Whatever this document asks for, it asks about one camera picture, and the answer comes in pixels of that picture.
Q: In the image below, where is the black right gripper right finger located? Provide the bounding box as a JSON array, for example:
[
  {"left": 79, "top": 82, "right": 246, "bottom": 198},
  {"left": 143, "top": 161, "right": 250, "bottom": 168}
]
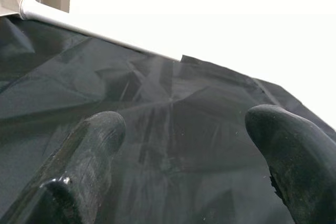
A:
[{"left": 244, "top": 104, "right": 336, "bottom": 224}]

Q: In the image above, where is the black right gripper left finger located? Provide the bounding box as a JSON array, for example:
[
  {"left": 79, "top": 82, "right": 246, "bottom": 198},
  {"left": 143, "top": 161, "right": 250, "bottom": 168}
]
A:
[{"left": 0, "top": 111, "right": 127, "bottom": 224}]

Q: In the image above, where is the white plastic table leg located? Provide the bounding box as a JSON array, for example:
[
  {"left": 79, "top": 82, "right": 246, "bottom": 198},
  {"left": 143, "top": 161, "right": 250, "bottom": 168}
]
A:
[{"left": 18, "top": 0, "right": 182, "bottom": 62}]

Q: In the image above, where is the black table cloth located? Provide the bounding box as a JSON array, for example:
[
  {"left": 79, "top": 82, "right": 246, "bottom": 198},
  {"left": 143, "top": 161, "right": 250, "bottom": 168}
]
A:
[{"left": 0, "top": 16, "right": 336, "bottom": 224}]

